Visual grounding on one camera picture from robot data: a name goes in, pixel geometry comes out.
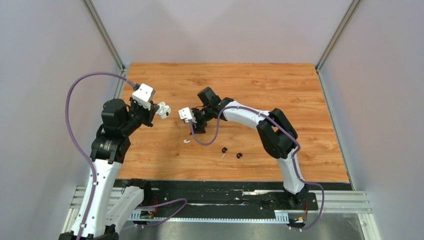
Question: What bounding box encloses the aluminium corner post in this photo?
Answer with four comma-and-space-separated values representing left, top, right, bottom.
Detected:
82, 0, 126, 72
315, 0, 363, 73

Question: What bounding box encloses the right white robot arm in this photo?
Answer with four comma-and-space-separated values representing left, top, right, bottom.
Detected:
178, 87, 309, 209

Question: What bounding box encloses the right aluminium corner post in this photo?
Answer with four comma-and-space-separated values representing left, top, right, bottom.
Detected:
315, 0, 363, 73

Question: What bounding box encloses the white earbud charging case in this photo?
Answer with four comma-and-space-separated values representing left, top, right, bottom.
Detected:
156, 102, 172, 119

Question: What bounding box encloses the aluminium frame rail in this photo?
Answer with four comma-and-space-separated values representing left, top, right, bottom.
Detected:
58, 186, 382, 240

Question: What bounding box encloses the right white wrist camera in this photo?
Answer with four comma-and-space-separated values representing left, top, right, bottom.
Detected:
178, 107, 197, 124

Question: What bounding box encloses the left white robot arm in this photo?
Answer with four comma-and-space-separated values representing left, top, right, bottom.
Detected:
59, 98, 165, 240

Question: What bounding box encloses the white slotted cable duct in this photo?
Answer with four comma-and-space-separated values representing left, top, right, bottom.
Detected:
127, 210, 290, 224

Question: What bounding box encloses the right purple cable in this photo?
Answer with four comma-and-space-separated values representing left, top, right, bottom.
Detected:
189, 105, 326, 232

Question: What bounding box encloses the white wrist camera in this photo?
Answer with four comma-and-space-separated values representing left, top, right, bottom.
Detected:
178, 107, 197, 124
131, 83, 156, 110

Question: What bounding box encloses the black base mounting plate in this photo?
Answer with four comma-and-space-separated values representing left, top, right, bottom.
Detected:
88, 179, 353, 220

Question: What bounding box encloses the left aluminium corner post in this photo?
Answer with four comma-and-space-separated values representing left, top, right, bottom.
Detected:
82, 0, 126, 72

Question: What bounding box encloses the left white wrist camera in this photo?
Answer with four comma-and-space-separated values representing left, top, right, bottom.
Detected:
131, 83, 156, 110

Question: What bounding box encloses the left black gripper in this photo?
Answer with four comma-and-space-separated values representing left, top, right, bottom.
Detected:
120, 95, 159, 136

